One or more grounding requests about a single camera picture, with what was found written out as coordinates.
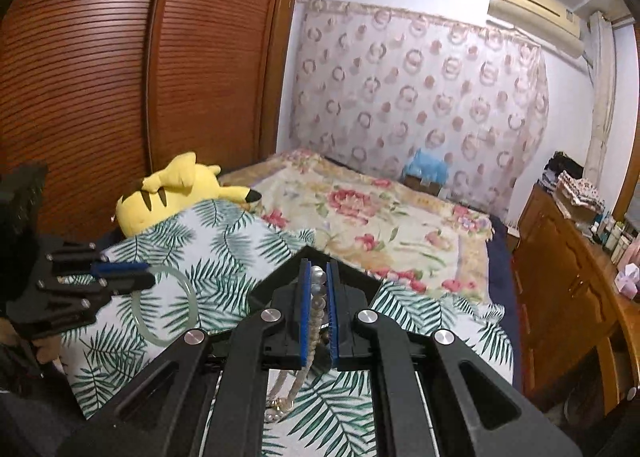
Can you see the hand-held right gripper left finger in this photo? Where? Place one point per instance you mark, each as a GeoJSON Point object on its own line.
{"type": "Point", "coordinates": [303, 317]}

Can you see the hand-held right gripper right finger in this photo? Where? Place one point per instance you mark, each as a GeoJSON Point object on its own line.
{"type": "Point", "coordinates": [333, 317]}

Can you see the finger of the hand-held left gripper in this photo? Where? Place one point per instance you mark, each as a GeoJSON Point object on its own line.
{"type": "Point", "coordinates": [120, 267]}
{"type": "Point", "coordinates": [127, 283]}

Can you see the pale green jade bangle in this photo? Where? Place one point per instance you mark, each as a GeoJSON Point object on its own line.
{"type": "Point", "coordinates": [193, 293]}

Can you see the person's left hand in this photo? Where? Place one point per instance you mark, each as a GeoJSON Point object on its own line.
{"type": "Point", "coordinates": [51, 354]}

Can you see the yellow plush toy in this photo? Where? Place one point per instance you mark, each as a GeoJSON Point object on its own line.
{"type": "Point", "coordinates": [170, 187]}

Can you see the palm leaf print cloth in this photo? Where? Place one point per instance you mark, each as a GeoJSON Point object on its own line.
{"type": "Point", "coordinates": [225, 257]}

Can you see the floral blanket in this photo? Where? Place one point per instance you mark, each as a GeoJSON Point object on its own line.
{"type": "Point", "coordinates": [350, 217]}

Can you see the brown cardboard box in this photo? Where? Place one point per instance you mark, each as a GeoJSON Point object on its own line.
{"type": "Point", "coordinates": [420, 185]}

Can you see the wooden louvered wardrobe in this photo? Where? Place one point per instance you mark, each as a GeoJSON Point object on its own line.
{"type": "Point", "coordinates": [125, 87]}

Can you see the navy blue bed sheet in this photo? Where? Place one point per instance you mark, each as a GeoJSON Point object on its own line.
{"type": "Point", "coordinates": [502, 287]}

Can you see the blue plush toy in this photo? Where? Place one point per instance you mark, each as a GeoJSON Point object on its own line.
{"type": "Point", "coordinates": [427, 164]}

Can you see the circle pattern curtain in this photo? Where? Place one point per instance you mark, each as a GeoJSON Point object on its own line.
{"type": "Point", "coordinates": [410, 102]}

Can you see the wooden sideboard cabinet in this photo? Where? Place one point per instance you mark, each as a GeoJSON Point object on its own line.
{"type": "Point", "coordinates": [565, 287]}

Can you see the dark folded clothes stack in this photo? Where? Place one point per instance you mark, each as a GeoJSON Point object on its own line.
{"type": "Point", "coordinates": [562, 164]}

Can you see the floral folded fabric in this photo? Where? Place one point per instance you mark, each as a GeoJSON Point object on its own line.
{"type": "Point", "coordinates": [582, 194]}

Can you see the row of cosmetic bottles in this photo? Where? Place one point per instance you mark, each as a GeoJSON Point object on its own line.
{"type": "Point", "coordinates": [615, 237]}

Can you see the pink tissue box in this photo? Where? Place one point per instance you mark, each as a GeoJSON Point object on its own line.
{"type": "Point", "coordinates": [629, 281]}

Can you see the beige lace curtain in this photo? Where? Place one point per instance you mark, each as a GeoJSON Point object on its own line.
{"type": "Point", "coordinates": [602, 97]}

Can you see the beige air conditioner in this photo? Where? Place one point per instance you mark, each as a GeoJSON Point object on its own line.
{"type": "Point", "coordinates": [537, 17]}

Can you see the wooden window frame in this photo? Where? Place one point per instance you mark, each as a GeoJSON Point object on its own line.
{"type": "Point", "coordinates": [630, 137]}

